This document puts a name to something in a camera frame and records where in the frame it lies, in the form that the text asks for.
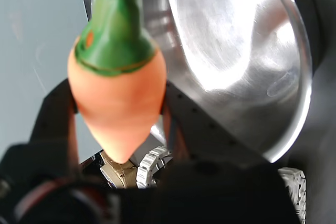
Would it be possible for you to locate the orange toy carrot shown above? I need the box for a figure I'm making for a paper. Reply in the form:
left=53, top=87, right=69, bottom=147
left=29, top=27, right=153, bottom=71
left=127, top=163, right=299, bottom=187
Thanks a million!
left=67, top=0, right=167, bottom=164

